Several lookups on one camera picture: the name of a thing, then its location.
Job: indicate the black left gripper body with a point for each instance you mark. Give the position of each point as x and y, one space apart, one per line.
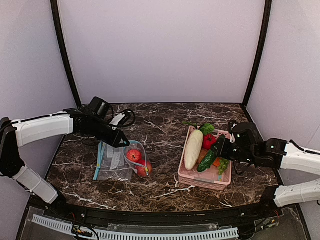
110 133

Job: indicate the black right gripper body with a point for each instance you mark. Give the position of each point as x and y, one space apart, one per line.
225 148

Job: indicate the green cucumber toy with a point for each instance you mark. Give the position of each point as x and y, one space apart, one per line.
207 161

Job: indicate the clear zip bag blue zipper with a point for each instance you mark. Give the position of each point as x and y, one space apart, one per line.
135 145

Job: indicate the red apple toy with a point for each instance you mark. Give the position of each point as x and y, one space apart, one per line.
134 155

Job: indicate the pink red fruit toy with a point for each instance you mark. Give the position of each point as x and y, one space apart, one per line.
144 169

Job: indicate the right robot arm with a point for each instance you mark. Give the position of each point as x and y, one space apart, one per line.
246 145

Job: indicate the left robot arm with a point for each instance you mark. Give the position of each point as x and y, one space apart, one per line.
96 119

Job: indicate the red tomato toy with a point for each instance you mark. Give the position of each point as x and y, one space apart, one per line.
208 140

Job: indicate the brown potato toy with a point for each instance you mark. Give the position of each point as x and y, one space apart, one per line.
202 155

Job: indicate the green grapes toy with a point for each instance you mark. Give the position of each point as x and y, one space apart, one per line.
223 165

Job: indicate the orange carrot toy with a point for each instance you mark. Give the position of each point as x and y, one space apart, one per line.
216 162

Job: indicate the green leaf sprig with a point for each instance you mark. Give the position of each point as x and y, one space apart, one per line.
205 128

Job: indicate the white radish toy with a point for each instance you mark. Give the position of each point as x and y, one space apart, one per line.
193 149

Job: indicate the pink plastic basket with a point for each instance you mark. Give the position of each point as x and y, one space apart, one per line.
209 179

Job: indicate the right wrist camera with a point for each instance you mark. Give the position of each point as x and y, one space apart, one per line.
231 125

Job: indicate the black front rail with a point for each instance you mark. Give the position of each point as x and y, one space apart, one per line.
237 216

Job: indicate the white slotted cable duct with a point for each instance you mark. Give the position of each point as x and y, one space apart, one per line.
121 232

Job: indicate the black frame post left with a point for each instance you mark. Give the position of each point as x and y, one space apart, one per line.
63 52

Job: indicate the black frame post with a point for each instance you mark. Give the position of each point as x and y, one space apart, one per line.
259 51
63 52

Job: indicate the black frame post right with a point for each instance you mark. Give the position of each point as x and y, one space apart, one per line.
259 51

